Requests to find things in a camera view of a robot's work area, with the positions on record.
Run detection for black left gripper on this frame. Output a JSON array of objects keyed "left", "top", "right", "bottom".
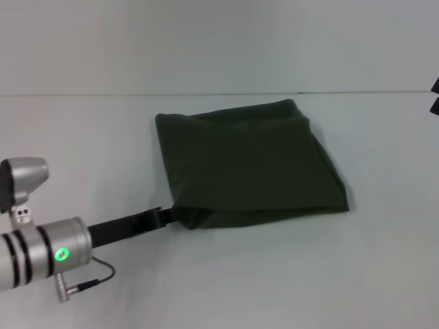
[{"left": 86, "top": 206, "right": 178, "bottom": 249}]

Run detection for dark green t-shirt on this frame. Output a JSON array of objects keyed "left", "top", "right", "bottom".
[{"left": 154, "top": 98, "right": 351, "bottom": 232}]

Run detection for dark red left gripper cable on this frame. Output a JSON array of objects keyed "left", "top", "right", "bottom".
[{"left": 55, "top": 256, "right": 116, "bottom": 303}]

